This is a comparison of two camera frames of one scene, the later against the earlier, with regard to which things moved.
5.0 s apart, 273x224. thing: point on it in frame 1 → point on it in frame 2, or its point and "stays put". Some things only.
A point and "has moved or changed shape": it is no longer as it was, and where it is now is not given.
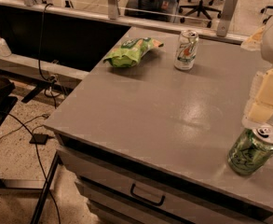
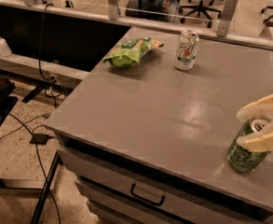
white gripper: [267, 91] → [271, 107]
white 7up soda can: [186, 49] stays put
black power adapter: [39, 139] stays put
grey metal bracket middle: [113, 2] stays put
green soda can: [254, 147] has moved or changed shape
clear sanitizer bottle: [1, 44] stays put
